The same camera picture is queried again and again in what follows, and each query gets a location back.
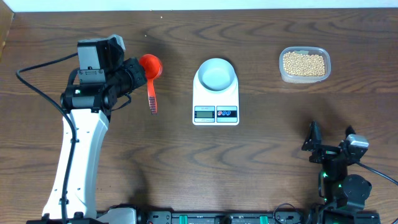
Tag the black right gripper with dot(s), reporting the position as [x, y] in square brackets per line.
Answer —
[313, 144]

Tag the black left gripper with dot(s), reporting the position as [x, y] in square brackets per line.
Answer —
[137, 71]

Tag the red measuring scoop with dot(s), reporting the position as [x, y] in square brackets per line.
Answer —
[153, 69]

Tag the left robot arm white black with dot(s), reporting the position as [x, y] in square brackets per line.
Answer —
[86, 106]

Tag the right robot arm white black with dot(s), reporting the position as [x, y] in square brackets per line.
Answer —
[344, 194]

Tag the grey bowl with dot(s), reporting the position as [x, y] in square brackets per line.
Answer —
[216, 74]

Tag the white digital kitchen scale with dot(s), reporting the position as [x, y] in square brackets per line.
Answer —
[215, 108]

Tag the clear plastic container of beans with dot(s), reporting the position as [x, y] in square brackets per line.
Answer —
[303, 65]

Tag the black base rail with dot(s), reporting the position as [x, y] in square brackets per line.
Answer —
[224, 217]

